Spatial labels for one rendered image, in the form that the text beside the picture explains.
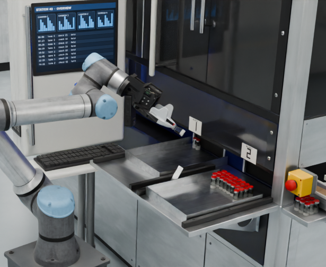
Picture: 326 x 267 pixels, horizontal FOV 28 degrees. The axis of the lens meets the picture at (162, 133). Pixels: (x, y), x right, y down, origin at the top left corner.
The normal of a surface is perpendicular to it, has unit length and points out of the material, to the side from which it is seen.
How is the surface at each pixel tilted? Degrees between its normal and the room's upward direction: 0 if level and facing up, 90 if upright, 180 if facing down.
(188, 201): 0
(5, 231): 0
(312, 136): 90
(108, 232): 90
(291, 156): 90
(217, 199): 0
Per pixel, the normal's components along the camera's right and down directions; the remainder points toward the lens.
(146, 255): -0.83, 0.17
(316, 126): 0.55, 0.31
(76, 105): 0.51, -0.11
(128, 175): 0.04, -0.93
